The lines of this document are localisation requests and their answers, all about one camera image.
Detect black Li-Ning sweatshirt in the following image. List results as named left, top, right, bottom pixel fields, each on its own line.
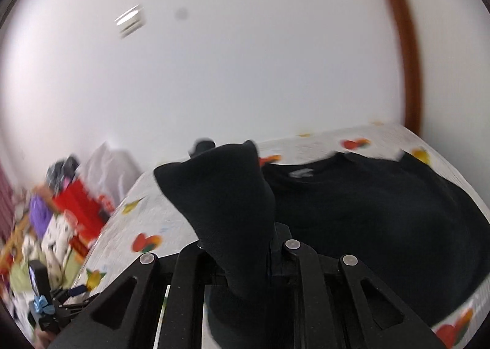
left=154, top=141, right=489, bottom=348

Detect dark clothes in red bag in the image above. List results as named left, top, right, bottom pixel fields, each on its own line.
left=46, top=155, right=79, bottom=195

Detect white black-spotted bedding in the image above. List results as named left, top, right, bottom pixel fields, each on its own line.
left=22, top=214, right=74, bottom=288

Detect white lace fruit tablecloth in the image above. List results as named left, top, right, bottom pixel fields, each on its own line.
left=75, top=124, right=489, bottom=348

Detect red paper shopping bag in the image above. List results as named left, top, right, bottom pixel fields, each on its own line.
left=53, top=179, right=111, bottom=248

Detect purple bag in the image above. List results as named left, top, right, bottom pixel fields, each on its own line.
left=29, top=195, right=53, bottom=239

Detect white Miniso plastic bag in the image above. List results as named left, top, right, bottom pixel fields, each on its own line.
left=76, top=143, right=142, bottom=214

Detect brown wooden door frame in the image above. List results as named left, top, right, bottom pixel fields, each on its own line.
left=388, top=0, right=423, bottom=134

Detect white wall switch box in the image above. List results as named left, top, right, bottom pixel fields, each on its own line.
left=115, top=5, right=146, bottom=38

